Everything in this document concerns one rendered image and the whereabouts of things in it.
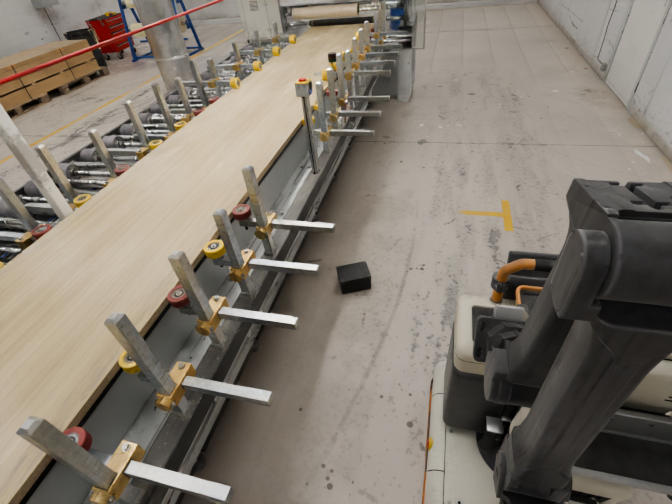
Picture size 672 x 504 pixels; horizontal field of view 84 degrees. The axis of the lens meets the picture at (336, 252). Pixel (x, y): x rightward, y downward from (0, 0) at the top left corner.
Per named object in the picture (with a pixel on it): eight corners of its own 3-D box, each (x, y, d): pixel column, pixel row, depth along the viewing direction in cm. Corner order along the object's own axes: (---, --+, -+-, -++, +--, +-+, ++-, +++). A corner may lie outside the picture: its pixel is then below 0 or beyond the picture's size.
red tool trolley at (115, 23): (138, 51, 891) (122, 11, 838) (121, 60, 835) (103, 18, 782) (120, 53, 898) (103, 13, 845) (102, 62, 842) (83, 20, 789)
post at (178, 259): (230, 346, 139) (183, 249, 108) (225, 354, 136) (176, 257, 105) (221, 345, 140) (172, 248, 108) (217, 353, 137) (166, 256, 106)
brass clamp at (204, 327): (230, 306, 134) (226, 297, 131) (213, 337, 125) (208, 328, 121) (215, 304, 136) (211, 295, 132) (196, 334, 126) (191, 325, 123)
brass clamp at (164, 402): (198, 372, 118) (193, 363, 115) (175, 413, 108) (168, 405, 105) (181, 369, 120) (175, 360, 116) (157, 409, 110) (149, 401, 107)
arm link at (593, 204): (717, 137, 29) (570, 136, 31) (815, 280, 20) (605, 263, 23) (547, 371, 62) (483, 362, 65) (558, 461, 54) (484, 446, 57)
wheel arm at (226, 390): (274, 397, 109) (271, 390, 106) (270, 409, 107) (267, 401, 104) (148, 372, 120) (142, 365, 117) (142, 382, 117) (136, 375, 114)
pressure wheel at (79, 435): (94, 479, 95) (68, 462, 88) (68, 473, 97) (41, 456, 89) (113, 446, 101) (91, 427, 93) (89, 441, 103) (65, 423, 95)
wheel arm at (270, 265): (319, 271, 143) (318, 263, 140) (317, 278, 141) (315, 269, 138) (218, 261, 154) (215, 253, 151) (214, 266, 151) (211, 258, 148)
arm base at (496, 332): (545, 322, 69) (476, 314, 72) (560, 335, 61) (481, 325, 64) (539, 369, 70) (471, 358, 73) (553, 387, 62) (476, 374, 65)
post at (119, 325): (193, 408, 120) (123, 311, 88) (187, 418, 117) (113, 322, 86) (184, 406, 120) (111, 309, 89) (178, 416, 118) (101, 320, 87)
